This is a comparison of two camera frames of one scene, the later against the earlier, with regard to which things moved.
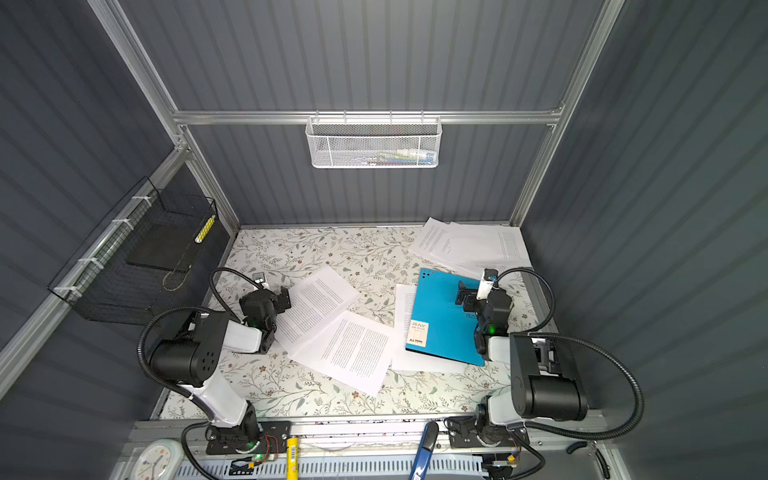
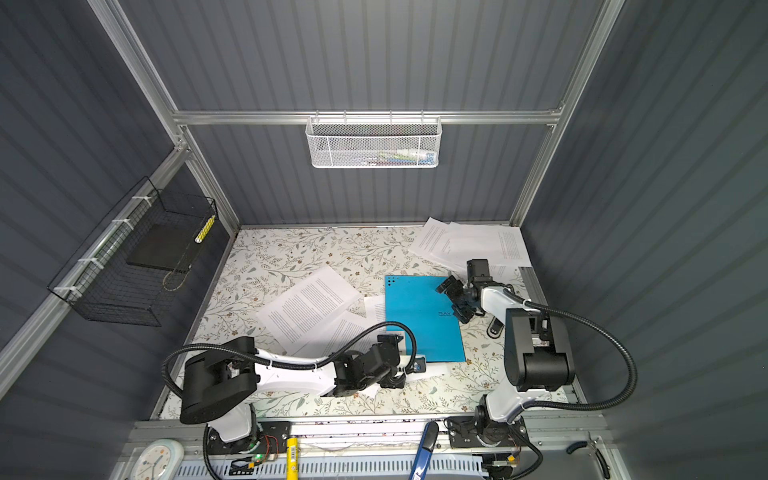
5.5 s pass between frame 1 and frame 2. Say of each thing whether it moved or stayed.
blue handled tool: stayed
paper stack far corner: stayed
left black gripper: moved
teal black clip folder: moved
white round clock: stayed
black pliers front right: stayed
